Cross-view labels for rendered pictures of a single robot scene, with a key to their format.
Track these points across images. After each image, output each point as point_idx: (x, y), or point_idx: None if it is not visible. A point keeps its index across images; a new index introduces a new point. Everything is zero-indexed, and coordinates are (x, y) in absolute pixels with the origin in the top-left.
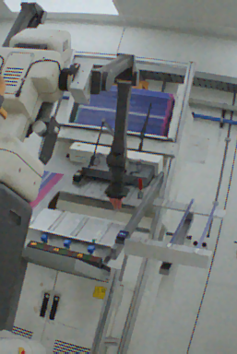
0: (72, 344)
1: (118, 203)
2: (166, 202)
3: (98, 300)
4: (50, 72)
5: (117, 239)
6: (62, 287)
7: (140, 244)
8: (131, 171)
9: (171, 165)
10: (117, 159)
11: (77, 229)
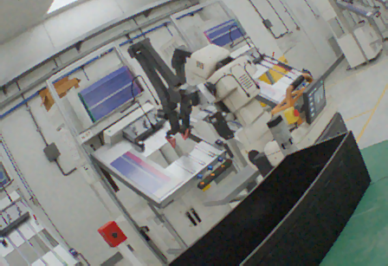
0: (217, 221)
1: (190, 133)
2: (196, 117)
3: (207, 191)
4: (253, 68)
5: (220, 145)
6: (189, 203)
7: None
8: (154, 120)
9: (151, 104)
10: (190, 109)
11: (196, 160)
